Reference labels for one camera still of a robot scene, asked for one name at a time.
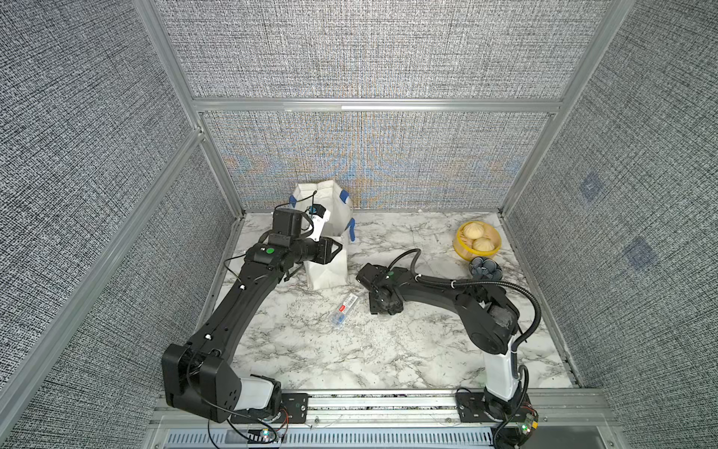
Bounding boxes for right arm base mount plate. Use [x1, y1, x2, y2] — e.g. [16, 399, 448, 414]
[454, 387, 504, 424]

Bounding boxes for cream steamed bun far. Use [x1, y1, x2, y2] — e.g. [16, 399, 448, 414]
[462, 222, 485, 241]

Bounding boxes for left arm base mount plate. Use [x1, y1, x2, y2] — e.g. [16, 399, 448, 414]
[230, 393, 312, 427]

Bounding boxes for yellow rimmed wooden steamer basket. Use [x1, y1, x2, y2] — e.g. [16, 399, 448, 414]
[452, 221, 502, 261]

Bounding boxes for white canvas bag blue handles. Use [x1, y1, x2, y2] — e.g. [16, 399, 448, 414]
[290, 180, 355, 291]

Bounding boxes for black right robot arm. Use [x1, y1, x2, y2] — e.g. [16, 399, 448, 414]
[356, 263, 534, 407]

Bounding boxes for cream steamed bun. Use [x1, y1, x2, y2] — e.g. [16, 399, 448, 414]
[472, 237, 495, 253]
[462, 222, 485, 241]

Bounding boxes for cream steamed bun near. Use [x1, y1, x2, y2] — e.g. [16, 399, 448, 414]
[472, 237, 495, 253]

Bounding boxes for dark blue patterned bowl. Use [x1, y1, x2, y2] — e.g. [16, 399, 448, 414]
[469, 256, 503, 281]

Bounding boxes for compass case red label blue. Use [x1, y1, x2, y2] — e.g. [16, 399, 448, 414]
[330, 293, 359, 327]

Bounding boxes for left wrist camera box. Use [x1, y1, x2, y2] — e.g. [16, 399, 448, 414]
[308, 203, 331, 241]

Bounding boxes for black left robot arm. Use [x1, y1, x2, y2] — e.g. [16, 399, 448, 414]
[161, 208, 343, 423]

